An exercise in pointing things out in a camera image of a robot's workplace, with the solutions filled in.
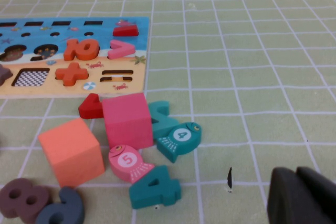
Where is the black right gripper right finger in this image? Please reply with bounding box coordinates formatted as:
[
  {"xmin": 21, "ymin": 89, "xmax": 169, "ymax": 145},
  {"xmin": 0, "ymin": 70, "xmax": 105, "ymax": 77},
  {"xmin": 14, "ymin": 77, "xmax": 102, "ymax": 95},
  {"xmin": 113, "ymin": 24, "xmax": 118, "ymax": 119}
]
[{"xmin": 296, "ymin": 166, "xmax": 336, "ymax": 224}]

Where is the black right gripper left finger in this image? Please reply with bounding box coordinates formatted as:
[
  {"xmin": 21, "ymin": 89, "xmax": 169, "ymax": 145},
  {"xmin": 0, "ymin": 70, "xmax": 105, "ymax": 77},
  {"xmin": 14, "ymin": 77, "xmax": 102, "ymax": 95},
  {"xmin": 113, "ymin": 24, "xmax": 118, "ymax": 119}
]
[{"xmin": 267, "ymin": 166, "xmax": 334, "ymax": 224}]

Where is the teal number four piece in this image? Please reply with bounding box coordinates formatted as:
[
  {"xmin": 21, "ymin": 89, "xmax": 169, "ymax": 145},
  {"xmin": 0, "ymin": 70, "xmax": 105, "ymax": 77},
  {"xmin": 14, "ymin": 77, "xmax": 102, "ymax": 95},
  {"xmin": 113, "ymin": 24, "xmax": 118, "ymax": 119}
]
[{"xmin": 129, "ymin": 165, "xmax": 182, "ymax": 210}]

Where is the teal number two piece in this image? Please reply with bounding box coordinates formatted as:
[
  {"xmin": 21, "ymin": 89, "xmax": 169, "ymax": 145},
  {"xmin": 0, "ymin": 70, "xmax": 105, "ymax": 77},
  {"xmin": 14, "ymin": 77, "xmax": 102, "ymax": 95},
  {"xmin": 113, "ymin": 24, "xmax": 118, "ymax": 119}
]
[{"xmin": 148, "ymin": 100, "xmax": 181, "ymax": 138}]

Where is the red number seven piece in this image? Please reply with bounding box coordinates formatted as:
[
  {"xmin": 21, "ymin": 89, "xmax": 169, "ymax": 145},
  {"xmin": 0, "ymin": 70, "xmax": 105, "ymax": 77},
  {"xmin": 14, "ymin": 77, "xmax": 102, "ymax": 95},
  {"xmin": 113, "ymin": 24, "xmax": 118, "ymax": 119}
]
[{"xmin": 78, "ymin": 93, "xmax": 104, "ymax": 119}]

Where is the dark blue number nine piece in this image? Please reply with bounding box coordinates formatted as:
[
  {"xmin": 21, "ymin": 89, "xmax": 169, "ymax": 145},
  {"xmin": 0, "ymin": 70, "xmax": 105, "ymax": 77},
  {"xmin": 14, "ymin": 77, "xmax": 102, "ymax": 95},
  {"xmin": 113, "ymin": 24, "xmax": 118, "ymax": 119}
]
[{"xmin": 35, "ymin": 186, "xmax": 85, "ymax": 224}]

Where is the pink greater-than sign piece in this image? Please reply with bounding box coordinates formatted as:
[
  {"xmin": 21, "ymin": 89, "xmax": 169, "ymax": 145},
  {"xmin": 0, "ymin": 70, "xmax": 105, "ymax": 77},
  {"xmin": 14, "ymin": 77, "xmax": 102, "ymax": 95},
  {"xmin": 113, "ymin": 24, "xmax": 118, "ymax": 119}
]
[{"xmin": 107, "ymin": 39, "xmax": 136, "ymax": 60}]

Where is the red minus sign piece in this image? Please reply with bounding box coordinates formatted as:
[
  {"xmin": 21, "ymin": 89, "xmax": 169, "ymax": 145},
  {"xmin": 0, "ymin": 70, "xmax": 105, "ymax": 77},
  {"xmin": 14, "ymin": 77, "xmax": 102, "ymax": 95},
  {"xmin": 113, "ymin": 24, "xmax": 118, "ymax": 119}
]
[{"xmin": 112, "ymin": 23, "xmax": 139, "ymax": 37}]

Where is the orange plus sign piece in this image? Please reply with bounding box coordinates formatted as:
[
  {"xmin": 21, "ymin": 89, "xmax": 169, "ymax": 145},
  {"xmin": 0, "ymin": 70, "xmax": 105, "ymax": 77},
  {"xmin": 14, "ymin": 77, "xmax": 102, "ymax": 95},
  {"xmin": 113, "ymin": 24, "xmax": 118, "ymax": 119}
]
[{"xmin": 55, "ymin": 62, "xmax": 89, "ymax": 87}]

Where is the wooden number shape puzzle board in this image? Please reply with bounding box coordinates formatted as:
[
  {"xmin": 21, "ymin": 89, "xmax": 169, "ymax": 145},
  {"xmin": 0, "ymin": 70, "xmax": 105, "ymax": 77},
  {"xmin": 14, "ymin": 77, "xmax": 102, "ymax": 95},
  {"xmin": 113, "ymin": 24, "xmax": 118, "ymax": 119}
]
[{"xmin": 0, "ymin": 16, "xmax": 150, "ymax": 99}]

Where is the orange number ten piece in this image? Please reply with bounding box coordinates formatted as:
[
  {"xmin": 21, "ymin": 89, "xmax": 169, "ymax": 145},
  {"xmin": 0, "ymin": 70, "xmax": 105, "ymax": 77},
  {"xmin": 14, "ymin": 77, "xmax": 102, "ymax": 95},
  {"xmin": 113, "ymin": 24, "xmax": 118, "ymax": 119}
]
[{"xmin": 63, "ymin": 38, "xmax": 100, "ymax": 61}]

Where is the brown number eight piece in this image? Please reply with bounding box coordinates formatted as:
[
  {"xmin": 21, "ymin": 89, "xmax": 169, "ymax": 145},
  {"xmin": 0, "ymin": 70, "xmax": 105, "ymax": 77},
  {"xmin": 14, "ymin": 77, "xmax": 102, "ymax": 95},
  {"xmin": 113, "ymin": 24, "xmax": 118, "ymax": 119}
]
[{"xmin": 0, "ymin": 177, "xmax": 50, "ymax": 224}]

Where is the teal wooden fish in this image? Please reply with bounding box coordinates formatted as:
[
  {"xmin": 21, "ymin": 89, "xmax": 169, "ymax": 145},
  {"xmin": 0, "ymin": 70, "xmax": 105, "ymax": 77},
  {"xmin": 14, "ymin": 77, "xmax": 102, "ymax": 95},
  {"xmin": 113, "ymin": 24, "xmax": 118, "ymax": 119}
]
[{"xmin": 156, "ymin": 121, "xmax": 202, "ymax": 164}]

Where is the green checkered tablecloth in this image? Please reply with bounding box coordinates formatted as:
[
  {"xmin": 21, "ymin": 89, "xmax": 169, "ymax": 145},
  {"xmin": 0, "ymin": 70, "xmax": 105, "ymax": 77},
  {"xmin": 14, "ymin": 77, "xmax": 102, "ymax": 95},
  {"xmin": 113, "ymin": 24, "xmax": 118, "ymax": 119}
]
[{"xmin": 0, "ymin": 0, "xmax": 336, "ymax": 224}]

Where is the pink wooden fish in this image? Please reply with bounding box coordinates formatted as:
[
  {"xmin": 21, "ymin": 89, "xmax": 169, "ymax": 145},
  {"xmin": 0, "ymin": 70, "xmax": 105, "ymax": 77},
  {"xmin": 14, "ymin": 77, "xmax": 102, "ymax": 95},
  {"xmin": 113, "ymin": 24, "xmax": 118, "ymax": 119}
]
[{"xmin": 108, "ymin": 144, "xmax": 155, "ymax": 184}]

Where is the magenta cube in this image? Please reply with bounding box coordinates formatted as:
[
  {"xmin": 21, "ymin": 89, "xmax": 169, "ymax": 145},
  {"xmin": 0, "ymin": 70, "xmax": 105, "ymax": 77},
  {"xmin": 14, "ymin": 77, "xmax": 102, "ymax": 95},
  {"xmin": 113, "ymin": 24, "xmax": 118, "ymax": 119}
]
[{"xmin": 101, "ymin": 92, "xmax": 154, "ymax": 150}]

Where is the orange cube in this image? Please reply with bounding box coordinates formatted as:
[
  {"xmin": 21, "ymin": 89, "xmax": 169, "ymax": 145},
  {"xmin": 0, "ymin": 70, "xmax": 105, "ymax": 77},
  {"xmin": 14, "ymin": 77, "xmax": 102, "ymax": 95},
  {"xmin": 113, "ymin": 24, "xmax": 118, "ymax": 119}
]
[{"xmin": 37, "ymin": 118, "xmax": 106, "ymax": 189}]

